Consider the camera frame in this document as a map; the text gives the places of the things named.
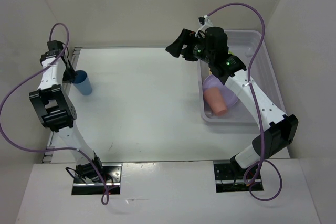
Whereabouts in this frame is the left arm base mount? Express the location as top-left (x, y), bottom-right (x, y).
top-left (66, 164), bottom-right (122, 195)

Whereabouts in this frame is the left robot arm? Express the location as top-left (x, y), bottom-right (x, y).
top-left (29, 40), bottom-right (105, 182)

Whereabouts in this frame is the clear plastic bin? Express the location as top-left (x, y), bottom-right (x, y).
top-left (197, 30), bottom-right (286, 126)

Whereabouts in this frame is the purple plate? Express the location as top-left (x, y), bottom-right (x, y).
top-left (202, 74), bottom-right (239, 108)

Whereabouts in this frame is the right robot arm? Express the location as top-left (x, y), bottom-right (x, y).
top-left (165, 27), bottom-right (298, 178)

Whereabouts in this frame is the blue cup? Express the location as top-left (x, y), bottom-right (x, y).
top-left (72, 70), bottom-right (92, 95)

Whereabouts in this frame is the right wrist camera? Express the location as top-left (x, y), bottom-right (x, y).
top-left (196, 15), bottom-right (213, 33)

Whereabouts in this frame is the red cup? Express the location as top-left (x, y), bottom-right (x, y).
top-left (203, 87), bottom-right (228, 116)

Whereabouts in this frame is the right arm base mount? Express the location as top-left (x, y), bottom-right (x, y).
top-left (213, 161), bottom-right (249, 193)

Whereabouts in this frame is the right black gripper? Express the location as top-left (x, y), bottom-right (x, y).
top-left (165, 28), bottom-right (214, 64)

